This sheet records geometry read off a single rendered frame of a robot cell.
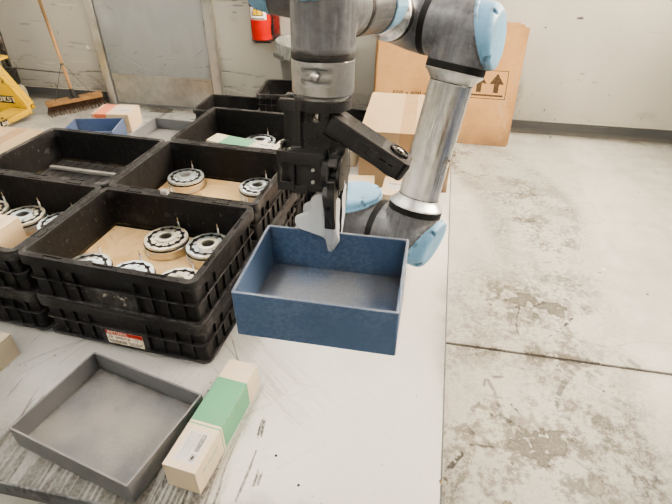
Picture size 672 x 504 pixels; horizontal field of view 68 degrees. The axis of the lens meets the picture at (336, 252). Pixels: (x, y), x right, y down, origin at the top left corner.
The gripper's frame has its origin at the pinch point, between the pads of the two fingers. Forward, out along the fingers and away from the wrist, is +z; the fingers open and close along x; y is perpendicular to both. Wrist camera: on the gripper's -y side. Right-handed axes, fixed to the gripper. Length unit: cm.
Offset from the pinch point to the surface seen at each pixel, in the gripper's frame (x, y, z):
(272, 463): 6.4, 9.3, 42.5
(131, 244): -32, 57, 26
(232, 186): -65, 45, 23
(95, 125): -119, 129, 27
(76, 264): -10, 54, 18
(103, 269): -10, 48, 18
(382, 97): -131, 12, 10
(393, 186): -86, 1, 27
